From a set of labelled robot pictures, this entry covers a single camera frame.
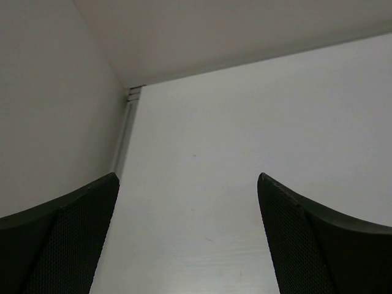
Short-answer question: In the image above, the aluminium table edge rail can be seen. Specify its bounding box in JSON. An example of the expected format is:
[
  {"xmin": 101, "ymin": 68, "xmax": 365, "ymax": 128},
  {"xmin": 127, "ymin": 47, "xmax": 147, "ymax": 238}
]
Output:
[{"xmin": 111, "ymin": 86, "xmax": 143, "ymax": 179}]

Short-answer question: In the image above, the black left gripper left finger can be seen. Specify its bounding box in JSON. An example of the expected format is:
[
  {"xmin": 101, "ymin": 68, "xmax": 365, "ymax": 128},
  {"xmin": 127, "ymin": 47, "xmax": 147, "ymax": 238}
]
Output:
[{"xmin": 1, "ymin": 172, "xmax": 119, "ymax": 293}]

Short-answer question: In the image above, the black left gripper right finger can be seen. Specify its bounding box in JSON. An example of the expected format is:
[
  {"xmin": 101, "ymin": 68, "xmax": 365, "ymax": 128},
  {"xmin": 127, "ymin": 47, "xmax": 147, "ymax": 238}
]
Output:
[{"xmin": 257, "ymin": 173, "xmax": 391, "ymax": 293}]

